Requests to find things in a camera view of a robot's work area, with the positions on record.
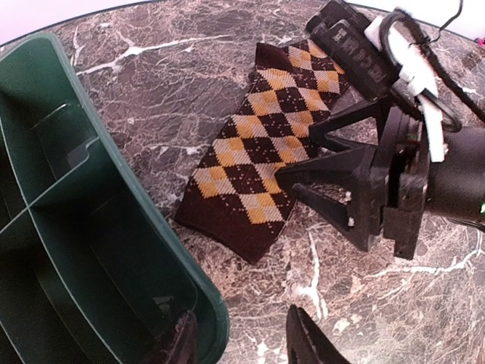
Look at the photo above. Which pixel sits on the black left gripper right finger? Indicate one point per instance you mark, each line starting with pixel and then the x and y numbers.
pixel 306 343

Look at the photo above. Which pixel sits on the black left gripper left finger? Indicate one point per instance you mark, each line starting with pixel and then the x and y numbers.
pixel 178 344

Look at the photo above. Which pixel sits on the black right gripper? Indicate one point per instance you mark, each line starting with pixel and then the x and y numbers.
pixel 385 185

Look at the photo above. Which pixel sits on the green plastic divider tray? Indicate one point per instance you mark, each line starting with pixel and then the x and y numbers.
pixel 90 270

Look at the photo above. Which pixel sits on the brown argyle sock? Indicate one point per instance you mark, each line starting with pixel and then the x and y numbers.
pixel 233 196

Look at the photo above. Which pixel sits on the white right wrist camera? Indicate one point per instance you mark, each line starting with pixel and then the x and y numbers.
pixel 418 75

